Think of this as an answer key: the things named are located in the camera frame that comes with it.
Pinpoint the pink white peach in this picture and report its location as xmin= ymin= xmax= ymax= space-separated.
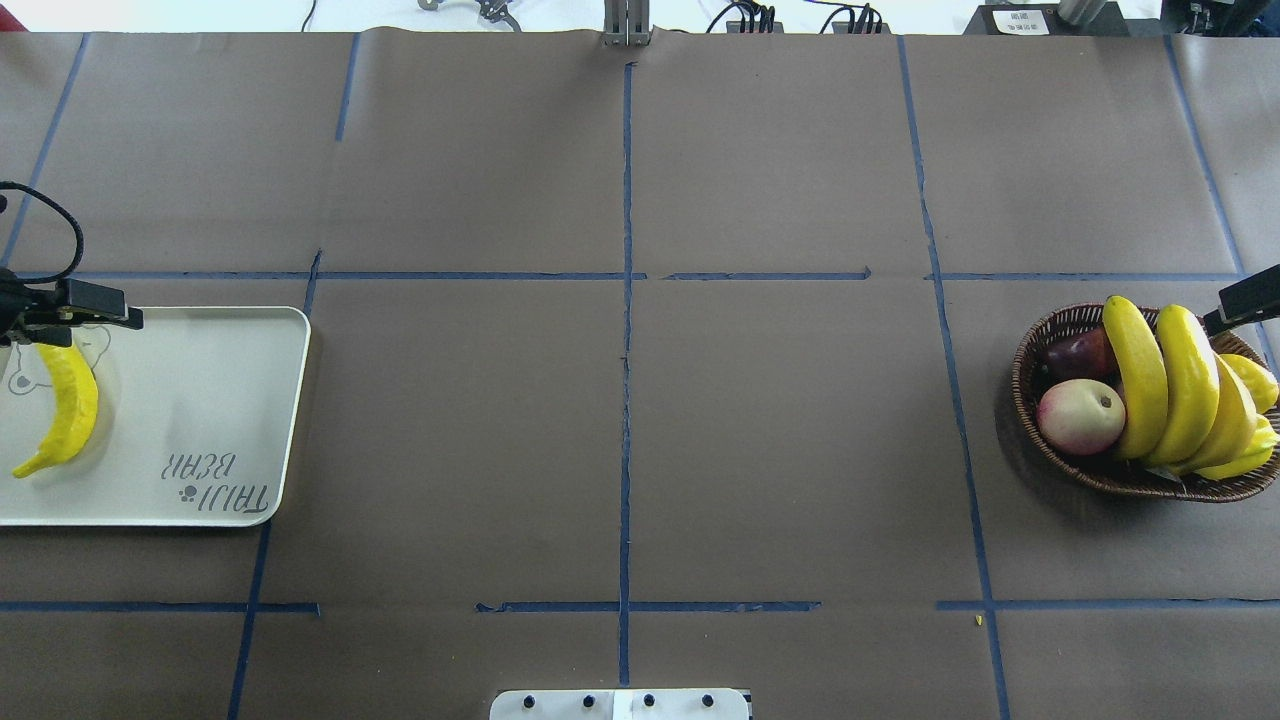
xmin=1036 ymin=379 xmax=1126 ymax=456

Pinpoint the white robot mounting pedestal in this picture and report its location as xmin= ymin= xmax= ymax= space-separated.
xmin=488 ymin=687 xmax=754 ymax=719

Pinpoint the black box with label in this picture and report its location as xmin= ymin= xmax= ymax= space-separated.
xmin=963 ymin=1 xmax=1165 ymax=37

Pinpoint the dark red apple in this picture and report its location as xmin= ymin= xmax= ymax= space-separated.
xmin=1043 ymin=325 xmax=1119 ymax=382

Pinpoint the yellow lemon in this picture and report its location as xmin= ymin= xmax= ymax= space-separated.
xmin=1219 ymin=354 xmax=1279 ymax=414

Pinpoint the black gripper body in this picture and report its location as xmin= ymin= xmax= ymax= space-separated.
xmin=1 ymin=266 xmax=73 ymax=347

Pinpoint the aluminium frame post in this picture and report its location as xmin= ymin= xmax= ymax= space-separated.
xmin=602 ymin=0 xmax=652 ymax=47

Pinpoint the white rectangular tray plate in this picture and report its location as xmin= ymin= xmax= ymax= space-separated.
xmin=1 ymin=306 xmax=311 ymax=528

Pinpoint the brown wicker basket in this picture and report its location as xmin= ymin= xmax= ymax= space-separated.
xmin=1012 ymin=304 xmax=1280 ymax=503

